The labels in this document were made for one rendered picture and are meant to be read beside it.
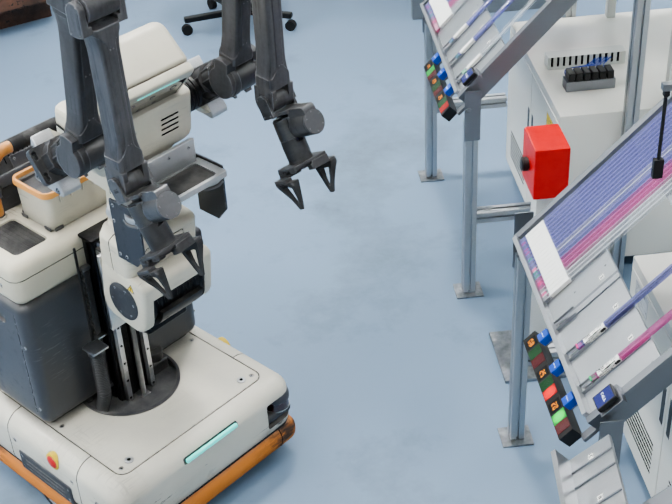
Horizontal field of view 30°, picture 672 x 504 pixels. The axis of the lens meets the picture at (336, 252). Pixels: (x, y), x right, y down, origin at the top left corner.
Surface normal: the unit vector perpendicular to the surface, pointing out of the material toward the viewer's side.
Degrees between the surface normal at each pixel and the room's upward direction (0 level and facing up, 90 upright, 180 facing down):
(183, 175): 0
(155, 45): 42
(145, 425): 0
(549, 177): 90
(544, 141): 0
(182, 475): 90
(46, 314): 90
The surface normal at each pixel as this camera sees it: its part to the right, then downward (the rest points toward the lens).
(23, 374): -0.67, 0.45
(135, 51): 0.46, -0.36
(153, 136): 0.74, 0.47
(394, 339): -0.05, -0.82
